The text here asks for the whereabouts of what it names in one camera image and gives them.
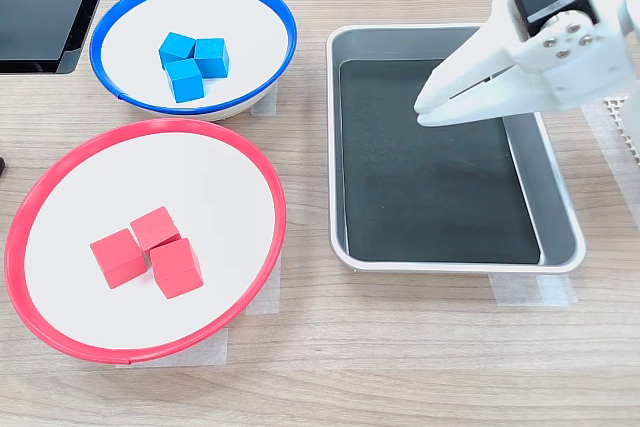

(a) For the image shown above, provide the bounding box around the small blue cube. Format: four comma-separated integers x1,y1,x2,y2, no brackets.
158,31,197,71
192,37,231,79
165,58,206,104

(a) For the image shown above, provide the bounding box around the white plate blue rim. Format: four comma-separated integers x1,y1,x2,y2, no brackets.
88,0,299,122

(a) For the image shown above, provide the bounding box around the small red cube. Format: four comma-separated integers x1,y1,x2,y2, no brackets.
89,227,149,291
148,237,205,301
130,205,182,253

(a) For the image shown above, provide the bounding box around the translucent tape sheet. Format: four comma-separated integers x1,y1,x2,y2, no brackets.
574,96,640,231

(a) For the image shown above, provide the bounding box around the steel tray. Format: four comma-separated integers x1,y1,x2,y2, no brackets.
325,22,587,276

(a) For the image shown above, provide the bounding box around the black tray mat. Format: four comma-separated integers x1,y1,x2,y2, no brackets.
338,57,544,265

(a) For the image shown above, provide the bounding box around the translucent tape strip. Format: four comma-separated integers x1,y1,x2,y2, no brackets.
249,80,279,117
244,251,282,317
114,327,229,369
488,272,579,307

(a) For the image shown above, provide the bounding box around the white plate red rim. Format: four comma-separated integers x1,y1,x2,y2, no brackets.
3,117,288,366

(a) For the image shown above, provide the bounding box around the black glossy panel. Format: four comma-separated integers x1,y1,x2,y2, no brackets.
0,0,120,76

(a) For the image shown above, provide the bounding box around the pale perforated base plate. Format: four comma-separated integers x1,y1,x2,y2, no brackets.
602,95,640,168

